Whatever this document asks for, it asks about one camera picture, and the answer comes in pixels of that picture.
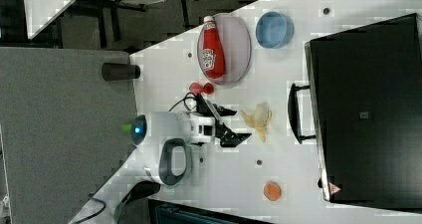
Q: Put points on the blue bowl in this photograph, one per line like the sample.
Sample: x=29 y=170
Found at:
x=274 y=30

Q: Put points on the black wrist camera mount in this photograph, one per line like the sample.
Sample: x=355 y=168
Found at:
x=208 y=113

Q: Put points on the red ketchup bottle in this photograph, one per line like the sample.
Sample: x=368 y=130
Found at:
x=212 y=53

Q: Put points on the orange round fruit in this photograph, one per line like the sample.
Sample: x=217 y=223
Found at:
x=272 y=191

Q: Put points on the peeled yellow banana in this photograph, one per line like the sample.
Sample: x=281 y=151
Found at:
x=258 y=120

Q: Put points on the black toaster oven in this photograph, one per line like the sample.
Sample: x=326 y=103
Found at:
x=365 y=86

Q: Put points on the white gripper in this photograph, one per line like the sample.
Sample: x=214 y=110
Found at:
x=203 y=129

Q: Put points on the smaller red strawberry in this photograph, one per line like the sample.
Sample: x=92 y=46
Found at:
x=208 y=89

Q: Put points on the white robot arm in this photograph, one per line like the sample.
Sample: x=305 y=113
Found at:
x=161 y=155

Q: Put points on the larger red strawberry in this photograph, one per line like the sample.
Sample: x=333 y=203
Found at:
x=195 y=88

